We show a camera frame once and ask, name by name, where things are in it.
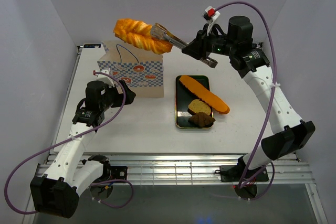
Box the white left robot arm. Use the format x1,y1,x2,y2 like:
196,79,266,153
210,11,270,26
30,78,136,218

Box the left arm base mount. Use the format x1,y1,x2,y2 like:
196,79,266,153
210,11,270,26
86,155,128,183

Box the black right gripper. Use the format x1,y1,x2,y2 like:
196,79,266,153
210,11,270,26
181,24,236,60

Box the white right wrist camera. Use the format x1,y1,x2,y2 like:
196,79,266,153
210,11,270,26
202,6,220,35

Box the dark green metal tray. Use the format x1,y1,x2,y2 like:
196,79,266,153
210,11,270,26
175,76,214,130

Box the blue checkered paper bag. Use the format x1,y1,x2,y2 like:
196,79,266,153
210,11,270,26
97,40,164,98

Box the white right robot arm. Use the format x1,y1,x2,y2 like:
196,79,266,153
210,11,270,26
182,16,316,180

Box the toast bread slice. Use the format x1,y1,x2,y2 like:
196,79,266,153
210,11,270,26
188,99,212,115

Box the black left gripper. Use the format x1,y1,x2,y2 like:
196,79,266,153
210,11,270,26
100,80,136,111

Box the aluminium table frame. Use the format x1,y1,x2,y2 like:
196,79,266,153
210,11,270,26
22,42,329,224

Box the brown chocolate croissant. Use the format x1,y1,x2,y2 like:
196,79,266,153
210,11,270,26
188,112,216,127

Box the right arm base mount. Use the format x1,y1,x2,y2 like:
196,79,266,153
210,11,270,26
214,157,269,182

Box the long twisted pastry bread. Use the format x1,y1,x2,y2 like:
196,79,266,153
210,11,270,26
113,18,173,55

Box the long orange baguette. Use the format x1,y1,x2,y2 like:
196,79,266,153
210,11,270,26
179,75,230,114

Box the metal serving tongs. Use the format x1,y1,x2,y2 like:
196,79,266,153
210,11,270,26
150,23,218,69

